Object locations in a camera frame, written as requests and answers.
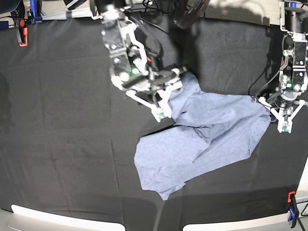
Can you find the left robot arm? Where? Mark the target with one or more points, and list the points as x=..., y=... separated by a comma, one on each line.
x=293, y=73

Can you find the blue-grey t-shirt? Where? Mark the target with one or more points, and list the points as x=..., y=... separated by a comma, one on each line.
x=210, y=131

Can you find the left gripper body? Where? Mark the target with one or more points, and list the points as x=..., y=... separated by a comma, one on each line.
x=284, y=98

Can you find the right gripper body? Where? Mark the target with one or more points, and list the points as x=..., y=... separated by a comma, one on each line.
x=146, y=82

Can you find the blue clamp far left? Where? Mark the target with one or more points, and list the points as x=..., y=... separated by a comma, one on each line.
x=34, y=11

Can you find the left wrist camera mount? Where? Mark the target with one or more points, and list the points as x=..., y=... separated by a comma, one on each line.
x=283, y=115

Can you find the black table cloth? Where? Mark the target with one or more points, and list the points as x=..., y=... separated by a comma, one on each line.
x=68, y=138

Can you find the orange clamp far left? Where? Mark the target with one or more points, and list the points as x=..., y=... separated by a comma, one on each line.
x=21, y=31

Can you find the orange blue clamp near right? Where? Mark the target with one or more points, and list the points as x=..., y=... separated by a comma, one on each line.
x=293, y=210

